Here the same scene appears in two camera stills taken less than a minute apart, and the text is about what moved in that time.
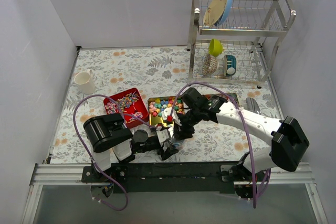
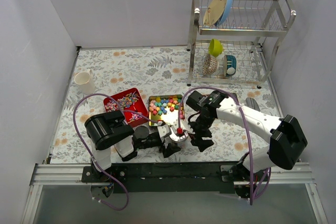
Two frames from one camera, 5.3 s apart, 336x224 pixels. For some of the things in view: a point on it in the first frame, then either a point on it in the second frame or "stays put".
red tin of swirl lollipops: [130, 104] stays put
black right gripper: [184, 123] → [202, 134]
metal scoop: [252, 105] stays put
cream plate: [214, 10] stays put
